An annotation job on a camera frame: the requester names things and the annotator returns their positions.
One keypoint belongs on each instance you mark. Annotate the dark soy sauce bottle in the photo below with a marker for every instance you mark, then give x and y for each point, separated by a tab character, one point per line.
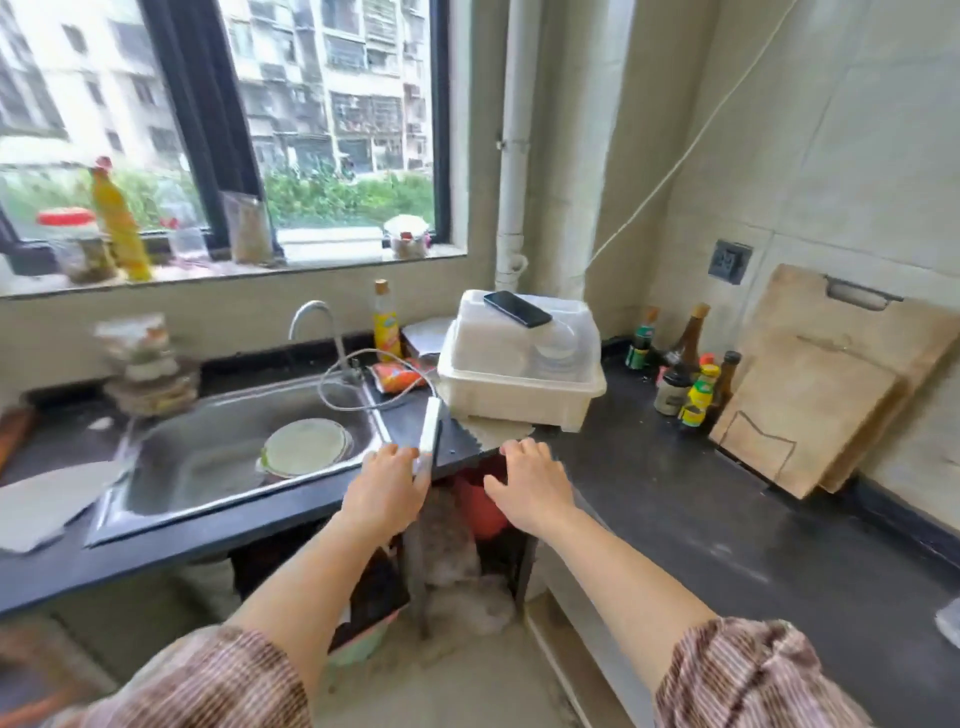
724	382

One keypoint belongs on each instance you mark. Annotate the white cloth sheet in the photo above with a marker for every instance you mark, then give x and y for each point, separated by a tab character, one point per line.
49	502

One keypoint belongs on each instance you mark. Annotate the white dish drainer box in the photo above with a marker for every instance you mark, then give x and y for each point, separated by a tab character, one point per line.
517	375

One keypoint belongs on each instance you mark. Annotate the grey plastic bags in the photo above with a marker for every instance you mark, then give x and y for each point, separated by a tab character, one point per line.
454	570

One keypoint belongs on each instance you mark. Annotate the small clear plastic bottle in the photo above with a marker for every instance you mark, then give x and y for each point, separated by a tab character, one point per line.
184	234

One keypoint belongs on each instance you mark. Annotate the large wooden cutting board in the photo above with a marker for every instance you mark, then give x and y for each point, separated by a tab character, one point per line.
885	337

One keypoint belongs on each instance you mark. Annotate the tall brown glass bottle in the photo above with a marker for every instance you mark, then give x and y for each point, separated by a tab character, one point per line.
688	337

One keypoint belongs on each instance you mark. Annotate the person's left hand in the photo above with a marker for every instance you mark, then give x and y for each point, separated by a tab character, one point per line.
382	495

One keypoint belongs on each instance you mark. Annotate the person's right thumb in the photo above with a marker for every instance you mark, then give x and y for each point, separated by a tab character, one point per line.
498	489

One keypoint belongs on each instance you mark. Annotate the stack of bowls and containers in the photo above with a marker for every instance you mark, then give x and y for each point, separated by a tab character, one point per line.
146	364

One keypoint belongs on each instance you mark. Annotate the clear plastic bag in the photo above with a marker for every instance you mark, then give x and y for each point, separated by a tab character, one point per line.
247	226

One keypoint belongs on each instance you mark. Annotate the white rag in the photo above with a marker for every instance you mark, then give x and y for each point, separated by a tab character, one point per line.
495	431

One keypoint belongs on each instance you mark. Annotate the dark lidded jar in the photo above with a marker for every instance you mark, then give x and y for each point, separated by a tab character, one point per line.
671	391

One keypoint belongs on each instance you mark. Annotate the person's left thumb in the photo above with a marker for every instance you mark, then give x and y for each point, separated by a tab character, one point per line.
422	486

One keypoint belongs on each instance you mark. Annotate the orange snack packet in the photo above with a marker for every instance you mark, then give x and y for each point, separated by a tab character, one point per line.
397	376

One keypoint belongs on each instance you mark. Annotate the small wooden cutting board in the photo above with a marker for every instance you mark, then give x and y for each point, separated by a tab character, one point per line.
806	420

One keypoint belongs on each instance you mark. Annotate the yellow dish soap bottle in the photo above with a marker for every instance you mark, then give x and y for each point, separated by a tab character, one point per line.
386	324

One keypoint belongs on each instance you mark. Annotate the black wall socket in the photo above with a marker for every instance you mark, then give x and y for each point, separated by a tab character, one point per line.
729	261

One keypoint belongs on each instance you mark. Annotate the black smartphone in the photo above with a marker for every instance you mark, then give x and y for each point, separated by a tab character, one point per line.
517	309

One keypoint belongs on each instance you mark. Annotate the person's striped left sleeve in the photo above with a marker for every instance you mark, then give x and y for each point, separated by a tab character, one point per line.
202	682

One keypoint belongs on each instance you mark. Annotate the person's left forearm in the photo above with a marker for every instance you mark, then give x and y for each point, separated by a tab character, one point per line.
315	592

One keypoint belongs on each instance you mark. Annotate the white power bank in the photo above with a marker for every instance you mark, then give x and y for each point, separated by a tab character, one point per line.
430	431

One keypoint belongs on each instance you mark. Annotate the clear bowls in drainer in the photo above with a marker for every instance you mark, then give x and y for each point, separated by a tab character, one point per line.
559	346

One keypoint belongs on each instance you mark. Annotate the black window frame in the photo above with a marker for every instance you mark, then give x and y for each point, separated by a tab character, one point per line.
202	127

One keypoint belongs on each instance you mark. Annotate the stainless steel sink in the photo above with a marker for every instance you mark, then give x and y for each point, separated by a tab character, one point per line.
225	450

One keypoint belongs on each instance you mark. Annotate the pale green plate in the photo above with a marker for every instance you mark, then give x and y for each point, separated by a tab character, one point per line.
306	448

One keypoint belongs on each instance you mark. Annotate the yellow oil bottle red cap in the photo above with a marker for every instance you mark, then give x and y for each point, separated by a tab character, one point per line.
120	221

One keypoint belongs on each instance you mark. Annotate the green label sauce bottle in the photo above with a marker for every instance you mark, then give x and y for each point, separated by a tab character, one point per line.
641	341

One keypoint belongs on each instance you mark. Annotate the chrome faucet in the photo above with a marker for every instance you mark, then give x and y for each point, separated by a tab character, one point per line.
322	322

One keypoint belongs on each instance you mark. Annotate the white drain pipe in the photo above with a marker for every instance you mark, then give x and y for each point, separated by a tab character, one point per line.
517	142

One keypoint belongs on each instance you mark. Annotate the person's right forearm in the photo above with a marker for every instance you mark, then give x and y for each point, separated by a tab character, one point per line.
622	592

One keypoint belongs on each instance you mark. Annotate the person's striped sleeve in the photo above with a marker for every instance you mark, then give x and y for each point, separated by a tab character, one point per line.
750	675
202	682

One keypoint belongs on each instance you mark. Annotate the green plastic basin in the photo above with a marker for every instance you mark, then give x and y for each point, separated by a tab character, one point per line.
360	645

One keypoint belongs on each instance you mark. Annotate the person's right hand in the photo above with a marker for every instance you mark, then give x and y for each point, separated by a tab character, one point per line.
534	491

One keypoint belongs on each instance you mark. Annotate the person's striped right sleeve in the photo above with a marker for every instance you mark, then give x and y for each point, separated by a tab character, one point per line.
750	675

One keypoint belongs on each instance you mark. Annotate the glass jar red lid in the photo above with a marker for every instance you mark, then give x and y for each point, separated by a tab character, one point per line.
75	244

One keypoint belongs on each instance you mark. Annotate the yellow green seasoning bottle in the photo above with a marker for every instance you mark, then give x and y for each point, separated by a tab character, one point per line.
700	396

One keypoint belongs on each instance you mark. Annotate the red plastic bucket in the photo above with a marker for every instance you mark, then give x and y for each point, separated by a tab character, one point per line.
480	506

